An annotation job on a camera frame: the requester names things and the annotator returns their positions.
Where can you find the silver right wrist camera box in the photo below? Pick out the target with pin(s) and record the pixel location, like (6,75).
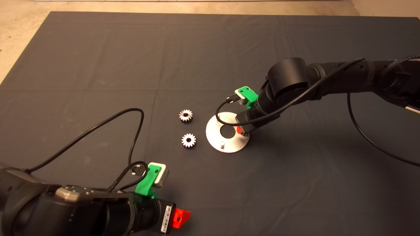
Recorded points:
(240,96)

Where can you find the round metal carrier plate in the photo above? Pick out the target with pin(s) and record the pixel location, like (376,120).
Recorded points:
(229,147)

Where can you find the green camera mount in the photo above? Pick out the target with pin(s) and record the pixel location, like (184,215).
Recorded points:
(250,94)
(146,183)

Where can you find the green right camera mount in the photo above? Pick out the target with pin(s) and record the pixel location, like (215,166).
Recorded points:
(250,94)

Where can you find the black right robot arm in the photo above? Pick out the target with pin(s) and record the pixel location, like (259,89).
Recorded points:
(288,80)

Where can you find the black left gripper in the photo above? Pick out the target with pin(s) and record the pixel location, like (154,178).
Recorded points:
(149,216)

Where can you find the small steel planetary gear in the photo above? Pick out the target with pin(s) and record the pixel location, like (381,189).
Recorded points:
(192,143)
(182,118)

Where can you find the green left camera mount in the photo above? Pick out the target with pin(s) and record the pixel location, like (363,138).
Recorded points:
(146,183)

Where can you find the dark grey table cloth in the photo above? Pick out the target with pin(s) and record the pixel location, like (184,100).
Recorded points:
(164,59)

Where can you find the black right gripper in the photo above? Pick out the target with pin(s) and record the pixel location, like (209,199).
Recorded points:
(251,119)

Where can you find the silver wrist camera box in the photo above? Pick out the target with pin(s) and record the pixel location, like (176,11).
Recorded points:
(240,96)
(164,176)

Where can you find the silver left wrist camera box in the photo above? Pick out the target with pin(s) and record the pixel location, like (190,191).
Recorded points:
(164,176)

